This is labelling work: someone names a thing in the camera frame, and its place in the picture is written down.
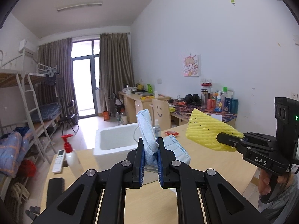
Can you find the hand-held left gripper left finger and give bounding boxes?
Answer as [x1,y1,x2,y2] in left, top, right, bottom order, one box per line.
[30,137,144,224]

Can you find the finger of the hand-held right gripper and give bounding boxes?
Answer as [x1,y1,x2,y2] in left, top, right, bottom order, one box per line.
[244,132,277,143]
[217,132,251,149]

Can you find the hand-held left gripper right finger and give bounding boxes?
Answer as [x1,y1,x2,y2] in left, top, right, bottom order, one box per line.
[157,137,271,224]

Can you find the blue face mask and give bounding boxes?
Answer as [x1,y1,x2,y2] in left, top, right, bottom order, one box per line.
[162,135,191,166]
[136,109,159,167]

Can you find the yellow foam net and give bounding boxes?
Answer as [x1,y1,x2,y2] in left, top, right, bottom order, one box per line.
[186,108,244,152]

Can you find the white foam box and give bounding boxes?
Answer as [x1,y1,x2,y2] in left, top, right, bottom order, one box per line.
[93,123,144,172]

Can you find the person's right forearm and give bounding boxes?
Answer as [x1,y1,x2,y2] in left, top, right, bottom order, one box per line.
[258,175,299,224]

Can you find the person's right hand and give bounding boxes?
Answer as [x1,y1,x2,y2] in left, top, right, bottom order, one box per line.
[258,169,271,195]

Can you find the small clear spray bottle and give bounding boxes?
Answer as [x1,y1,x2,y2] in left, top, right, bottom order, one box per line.
[153,119,161,138]

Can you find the group of toiletry bottles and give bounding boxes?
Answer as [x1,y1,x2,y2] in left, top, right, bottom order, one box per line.
[200,80,239,113]

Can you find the wooden chair with smiley face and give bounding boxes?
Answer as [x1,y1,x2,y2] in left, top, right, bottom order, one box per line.
[152,99,172,131]

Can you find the desk with patterned cloth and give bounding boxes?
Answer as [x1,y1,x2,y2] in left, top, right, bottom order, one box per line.
[169,99,237,126]

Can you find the black headphones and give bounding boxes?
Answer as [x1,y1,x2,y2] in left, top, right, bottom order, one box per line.
[185,94,202,105]

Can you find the wooden desk with drawers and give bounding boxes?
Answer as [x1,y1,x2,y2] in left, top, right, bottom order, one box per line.
[119,91,172,124]

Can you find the black cart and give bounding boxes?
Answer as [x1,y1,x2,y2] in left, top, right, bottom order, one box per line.
[109,93,128,124]

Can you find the white lotion pump bottle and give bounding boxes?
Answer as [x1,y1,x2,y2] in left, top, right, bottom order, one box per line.
[61,134,84,179]

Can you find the white remote control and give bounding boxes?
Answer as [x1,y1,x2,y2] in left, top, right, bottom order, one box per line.
[52,149,66,174]

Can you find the black folding chair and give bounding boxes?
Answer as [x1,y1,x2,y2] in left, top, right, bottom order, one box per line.
[60,100,80,133]

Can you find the black smartphone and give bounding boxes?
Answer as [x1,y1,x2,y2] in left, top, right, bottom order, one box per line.
[47,177,65,213]

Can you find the brown curtain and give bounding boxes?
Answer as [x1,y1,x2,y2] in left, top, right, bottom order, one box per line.
[99,33,135,116]
[37,37,78,115]

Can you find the glass balcony door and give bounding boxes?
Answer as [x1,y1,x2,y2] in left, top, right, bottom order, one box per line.
[71,40,101,119]

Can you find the blue checked blanket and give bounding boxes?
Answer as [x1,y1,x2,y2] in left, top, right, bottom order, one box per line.
[30,103,62,123]

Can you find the red bag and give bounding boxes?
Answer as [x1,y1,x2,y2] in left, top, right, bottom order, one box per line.
[19,160,36,178]

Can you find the white bed ladder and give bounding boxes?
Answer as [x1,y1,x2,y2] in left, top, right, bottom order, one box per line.
[16,73,56,165]

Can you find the dark hanging clothes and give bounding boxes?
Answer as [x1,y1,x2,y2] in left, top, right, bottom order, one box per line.
[45,72,61,98]

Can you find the dark blue quilt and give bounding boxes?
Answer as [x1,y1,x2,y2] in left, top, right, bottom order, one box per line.
[14,126,30,136]

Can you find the beige cloth bundle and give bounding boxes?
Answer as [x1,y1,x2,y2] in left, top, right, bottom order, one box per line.
[10,182,30,203]

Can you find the blue orange checked quilt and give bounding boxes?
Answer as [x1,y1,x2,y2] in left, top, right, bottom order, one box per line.
[0,131,33,176]

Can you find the white metal bunk bed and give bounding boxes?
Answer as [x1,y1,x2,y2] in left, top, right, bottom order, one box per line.
[0,50,31,215]
[28,63,63,131]

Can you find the white air conditioner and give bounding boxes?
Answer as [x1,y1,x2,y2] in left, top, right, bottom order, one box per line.
[19,40,35,56]

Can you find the ceiling tube light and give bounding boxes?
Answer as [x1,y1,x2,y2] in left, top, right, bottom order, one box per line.
[57,3,103,12]

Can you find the cartoon wall poster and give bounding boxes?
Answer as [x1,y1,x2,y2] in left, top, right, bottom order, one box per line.
[182,54,201,77]

